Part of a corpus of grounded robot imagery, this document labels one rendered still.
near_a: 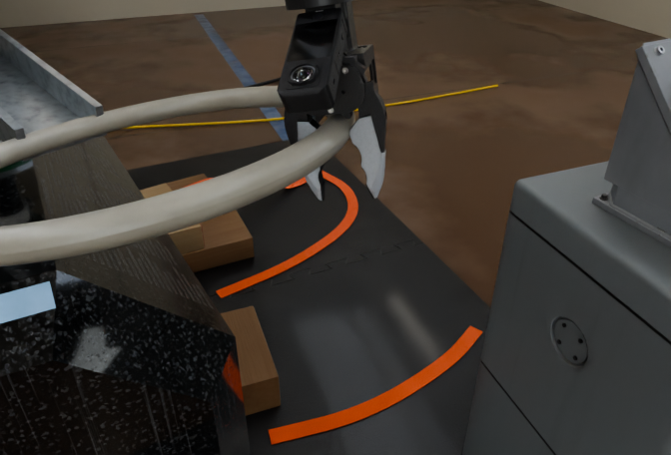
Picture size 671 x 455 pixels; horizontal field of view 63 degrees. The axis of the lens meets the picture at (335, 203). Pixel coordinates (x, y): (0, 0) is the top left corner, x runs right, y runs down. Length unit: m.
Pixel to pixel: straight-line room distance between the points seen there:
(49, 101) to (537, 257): 0.82
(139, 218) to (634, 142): 0.68
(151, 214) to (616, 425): 0.74
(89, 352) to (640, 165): 0.82
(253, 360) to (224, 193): 1.19
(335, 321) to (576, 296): 1.08
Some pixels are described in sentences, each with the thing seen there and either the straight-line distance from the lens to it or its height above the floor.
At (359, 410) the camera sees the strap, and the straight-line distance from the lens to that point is 1.62.
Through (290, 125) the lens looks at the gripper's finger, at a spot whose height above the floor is 1.07.
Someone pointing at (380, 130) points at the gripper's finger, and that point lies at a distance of 0.55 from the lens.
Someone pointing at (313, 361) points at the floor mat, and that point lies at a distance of 1.74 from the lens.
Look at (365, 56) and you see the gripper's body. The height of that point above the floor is 1.14.
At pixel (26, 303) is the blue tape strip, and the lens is 0.86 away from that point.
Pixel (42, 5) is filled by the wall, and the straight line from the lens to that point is 6.29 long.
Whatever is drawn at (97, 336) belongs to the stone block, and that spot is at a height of 0.72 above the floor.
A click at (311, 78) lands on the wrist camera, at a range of 0.46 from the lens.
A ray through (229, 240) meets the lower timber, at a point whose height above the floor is 0.11.
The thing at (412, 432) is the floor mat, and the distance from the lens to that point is 1.60.
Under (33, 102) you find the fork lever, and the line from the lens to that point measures 0.99.
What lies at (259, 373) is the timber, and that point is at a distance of 1.56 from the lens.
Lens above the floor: 1.29
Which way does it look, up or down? 31 degrees down
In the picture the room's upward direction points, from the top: straight up
